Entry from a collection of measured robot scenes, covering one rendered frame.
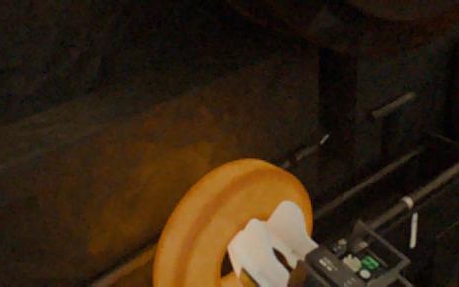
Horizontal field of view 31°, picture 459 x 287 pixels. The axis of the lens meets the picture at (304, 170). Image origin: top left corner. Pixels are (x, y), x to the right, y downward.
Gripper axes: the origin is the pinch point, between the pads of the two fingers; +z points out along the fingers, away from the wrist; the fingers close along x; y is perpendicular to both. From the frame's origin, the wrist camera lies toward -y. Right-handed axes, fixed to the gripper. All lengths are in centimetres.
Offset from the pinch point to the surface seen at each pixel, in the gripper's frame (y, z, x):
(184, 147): 4.3, 7.2, 0.4
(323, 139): -3.2, 6.5, -18.6
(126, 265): -2.5, 4.0, 8.2
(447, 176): -3.4, -4.8, -26.0
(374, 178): -6.1, 0.9, -21.8
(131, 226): -0.4, 5.8, 6.5
